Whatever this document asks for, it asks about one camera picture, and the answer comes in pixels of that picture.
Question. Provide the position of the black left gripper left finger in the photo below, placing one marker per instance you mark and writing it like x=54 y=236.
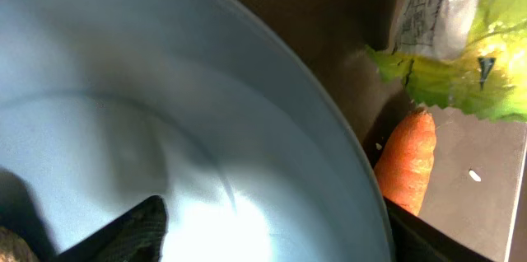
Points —
x=135 y=236

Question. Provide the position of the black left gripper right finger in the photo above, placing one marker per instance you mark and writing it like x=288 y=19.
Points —
x=416 y=240

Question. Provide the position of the orange carrot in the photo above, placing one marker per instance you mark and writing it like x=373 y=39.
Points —
x=404 y=168

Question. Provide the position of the blue plate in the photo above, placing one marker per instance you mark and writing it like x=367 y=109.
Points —
x=105 y=103

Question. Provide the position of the brown food scrap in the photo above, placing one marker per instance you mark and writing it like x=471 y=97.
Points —
x=14 y=248

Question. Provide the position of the green snack wrapper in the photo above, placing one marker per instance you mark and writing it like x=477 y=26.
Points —
x=465 y=54

